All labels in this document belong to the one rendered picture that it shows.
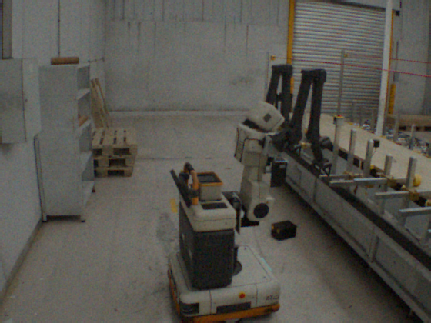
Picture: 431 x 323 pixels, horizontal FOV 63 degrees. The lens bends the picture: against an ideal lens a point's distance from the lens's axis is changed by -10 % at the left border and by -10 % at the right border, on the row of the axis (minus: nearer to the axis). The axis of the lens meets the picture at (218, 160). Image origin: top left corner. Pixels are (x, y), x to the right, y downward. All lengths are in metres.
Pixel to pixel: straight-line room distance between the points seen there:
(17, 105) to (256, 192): 1.76
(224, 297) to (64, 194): 2.12
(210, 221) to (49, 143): 2.10
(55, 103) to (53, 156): 0.51
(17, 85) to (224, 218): 1.70
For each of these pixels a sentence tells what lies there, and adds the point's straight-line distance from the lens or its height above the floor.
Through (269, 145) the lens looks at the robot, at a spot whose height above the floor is 1.18.
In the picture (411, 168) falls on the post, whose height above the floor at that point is 1.10.
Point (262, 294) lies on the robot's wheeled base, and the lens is 2.53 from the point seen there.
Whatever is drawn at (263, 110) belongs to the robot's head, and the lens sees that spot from 2.29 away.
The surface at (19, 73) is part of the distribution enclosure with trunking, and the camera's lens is 2.86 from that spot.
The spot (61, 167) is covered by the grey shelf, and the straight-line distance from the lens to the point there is 3.87.
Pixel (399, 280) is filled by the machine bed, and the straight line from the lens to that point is 3.00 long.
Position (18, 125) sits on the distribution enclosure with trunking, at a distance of 2.92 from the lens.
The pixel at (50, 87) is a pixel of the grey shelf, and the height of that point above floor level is 1.36.
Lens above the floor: 1.69
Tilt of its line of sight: 16 degrees down
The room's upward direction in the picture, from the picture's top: 2 degrees clockwise
